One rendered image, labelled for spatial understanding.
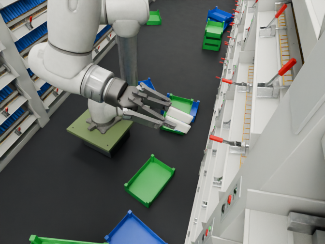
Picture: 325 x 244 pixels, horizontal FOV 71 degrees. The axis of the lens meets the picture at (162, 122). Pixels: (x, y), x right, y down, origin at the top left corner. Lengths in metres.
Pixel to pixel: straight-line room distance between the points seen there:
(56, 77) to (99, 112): 0.87
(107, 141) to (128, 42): 0.67
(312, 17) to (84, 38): 0.43
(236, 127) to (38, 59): 0.56
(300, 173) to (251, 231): 0.11
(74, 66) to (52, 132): 1.42
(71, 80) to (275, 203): 0.50
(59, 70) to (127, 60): 0.68
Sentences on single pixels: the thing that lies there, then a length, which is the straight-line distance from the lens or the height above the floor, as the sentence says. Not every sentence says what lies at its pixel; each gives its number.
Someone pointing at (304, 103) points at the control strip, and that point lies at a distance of 0.25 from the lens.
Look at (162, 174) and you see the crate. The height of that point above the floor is 0.00.
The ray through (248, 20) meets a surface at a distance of 1.37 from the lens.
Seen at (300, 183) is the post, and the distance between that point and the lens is 0.30.
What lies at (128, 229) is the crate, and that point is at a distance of 1.50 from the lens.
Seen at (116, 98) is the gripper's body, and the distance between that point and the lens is 0.59.
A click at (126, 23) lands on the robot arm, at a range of 1.12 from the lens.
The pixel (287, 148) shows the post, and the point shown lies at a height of 1.26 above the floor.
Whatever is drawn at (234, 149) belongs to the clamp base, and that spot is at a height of 0.95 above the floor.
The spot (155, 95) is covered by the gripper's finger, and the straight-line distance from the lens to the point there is 0.63.
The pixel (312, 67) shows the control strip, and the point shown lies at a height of 1.32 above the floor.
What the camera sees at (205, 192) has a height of 0.53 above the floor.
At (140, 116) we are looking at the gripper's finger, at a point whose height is 1.02.
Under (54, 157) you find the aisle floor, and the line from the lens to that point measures 1.83.
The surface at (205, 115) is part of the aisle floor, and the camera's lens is 2.05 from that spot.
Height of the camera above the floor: 1.44
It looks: 48 degrees down
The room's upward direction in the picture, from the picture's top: 5 degrees clockwise
